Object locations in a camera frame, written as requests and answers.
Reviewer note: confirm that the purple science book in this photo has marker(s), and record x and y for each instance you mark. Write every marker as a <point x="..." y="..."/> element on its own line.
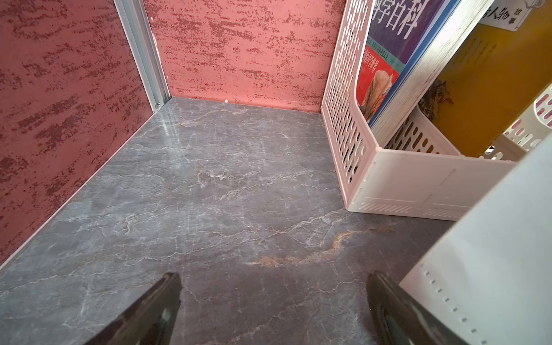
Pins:
<point x="399" y="34"/>

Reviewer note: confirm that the white plastic file organizer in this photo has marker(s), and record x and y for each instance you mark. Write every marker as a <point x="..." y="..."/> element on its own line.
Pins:
<point x="403" y="165"/>

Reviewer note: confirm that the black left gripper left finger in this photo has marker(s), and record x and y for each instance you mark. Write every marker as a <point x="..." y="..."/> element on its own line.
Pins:
<point x="150" y="319"/>

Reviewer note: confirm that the white insulated delivery bag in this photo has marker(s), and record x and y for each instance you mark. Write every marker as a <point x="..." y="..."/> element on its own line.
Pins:
<point x="488" y="279"/>

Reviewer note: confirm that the yellow story book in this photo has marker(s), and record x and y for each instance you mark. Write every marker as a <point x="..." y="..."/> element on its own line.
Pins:
<point x="500" y="68"/>

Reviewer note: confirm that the left aluminium corner post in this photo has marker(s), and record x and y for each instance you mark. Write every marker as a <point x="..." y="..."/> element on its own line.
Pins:
<point x="144" y="48"/>

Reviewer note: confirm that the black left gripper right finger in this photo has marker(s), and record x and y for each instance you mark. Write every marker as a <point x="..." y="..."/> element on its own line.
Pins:
<point x="399" y="319"/>

